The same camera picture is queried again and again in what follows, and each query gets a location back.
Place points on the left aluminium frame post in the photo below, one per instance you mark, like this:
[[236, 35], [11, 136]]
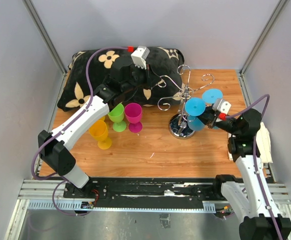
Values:
[[30, 7]]

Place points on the yellow plastic goblet front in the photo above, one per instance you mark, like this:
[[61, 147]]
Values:
[[100, 132]]

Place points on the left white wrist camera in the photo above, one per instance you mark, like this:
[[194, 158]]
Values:
[[139, 57]]

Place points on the blue plastic goblet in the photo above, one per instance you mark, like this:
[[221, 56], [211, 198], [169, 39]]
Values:
[[211, 95], [195, 107]]

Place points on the aluminium frame post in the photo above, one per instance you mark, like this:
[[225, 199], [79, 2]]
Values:
[[30, 7], [281, 4]]

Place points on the chrome wine glass rack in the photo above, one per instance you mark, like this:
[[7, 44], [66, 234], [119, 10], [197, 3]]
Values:
[[178, 125]]

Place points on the white folded cloth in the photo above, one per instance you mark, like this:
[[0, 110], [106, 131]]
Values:
[[263, 141]]

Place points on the black floral plush pillow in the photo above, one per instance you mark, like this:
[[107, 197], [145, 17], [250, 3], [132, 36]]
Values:
[[89, 68]]

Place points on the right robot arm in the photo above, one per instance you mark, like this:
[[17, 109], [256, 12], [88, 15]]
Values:
[[258, 215]]

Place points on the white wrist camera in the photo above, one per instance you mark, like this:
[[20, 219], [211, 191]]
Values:
[[222, 106], [139, 57]]

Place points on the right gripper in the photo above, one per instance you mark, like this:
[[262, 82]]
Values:
[[208, 116]]

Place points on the yellow plastic goblet rear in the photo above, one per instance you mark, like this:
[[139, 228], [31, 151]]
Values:
[[103, 117]]

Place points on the green plastic goblet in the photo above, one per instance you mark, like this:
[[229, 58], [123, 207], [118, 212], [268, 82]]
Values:
[[117, 117]]

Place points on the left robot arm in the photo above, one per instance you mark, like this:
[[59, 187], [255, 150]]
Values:
[[55, 146]]

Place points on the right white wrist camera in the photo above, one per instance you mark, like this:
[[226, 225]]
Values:
[[222, 106]]

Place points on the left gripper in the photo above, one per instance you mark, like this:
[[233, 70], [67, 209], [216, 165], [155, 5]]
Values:
[[151, 78]]

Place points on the right aluminium frame post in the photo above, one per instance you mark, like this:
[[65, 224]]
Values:
[[281, 4]]

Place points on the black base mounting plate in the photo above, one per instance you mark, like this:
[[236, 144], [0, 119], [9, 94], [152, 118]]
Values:
[[150, 193]]

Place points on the magenta plastic goblet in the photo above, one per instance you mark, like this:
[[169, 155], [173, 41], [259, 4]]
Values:
[[133, 113]]

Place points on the yellow plastic goblet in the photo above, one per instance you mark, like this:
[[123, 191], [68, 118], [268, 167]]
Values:
[[103, 117], [100, 132]]

